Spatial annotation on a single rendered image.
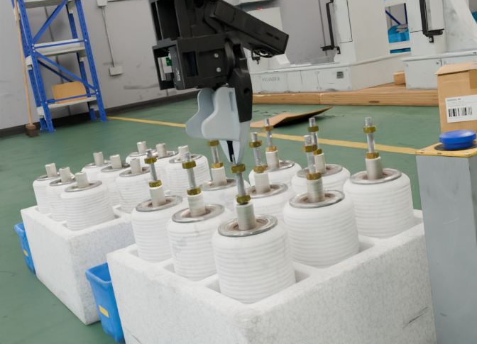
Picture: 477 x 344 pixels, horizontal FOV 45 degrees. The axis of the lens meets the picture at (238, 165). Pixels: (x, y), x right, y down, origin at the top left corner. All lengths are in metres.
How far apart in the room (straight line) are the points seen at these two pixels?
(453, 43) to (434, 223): 2.83
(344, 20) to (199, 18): 3.42
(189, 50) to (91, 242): 0.60
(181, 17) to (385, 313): 0.46
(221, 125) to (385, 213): 0.29
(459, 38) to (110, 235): 2.67
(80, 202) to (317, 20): 7.21
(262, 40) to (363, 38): 3.38
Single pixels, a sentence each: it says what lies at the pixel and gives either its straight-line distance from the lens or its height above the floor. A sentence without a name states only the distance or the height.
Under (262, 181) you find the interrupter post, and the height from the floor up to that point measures 0.27.
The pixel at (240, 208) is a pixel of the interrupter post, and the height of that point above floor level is 0.28.
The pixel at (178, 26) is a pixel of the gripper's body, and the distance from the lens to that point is 0.65.
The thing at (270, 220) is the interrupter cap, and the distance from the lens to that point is 0.71.
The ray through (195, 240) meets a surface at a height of 0.23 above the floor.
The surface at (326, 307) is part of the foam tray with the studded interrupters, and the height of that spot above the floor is 0.15.
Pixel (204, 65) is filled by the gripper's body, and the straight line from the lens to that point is 0.64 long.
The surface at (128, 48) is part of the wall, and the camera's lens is 7.06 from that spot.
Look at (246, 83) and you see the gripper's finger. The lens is 0.64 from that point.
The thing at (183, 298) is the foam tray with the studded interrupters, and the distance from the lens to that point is 0.75.
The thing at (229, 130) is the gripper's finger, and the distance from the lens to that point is 0.66.
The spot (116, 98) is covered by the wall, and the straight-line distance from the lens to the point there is 6.99.
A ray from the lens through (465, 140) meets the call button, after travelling 0.69.
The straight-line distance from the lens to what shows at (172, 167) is 1.25.
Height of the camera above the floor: 0.46
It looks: 11 degrees down
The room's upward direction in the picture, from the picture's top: 10 degrees counter-clockwise
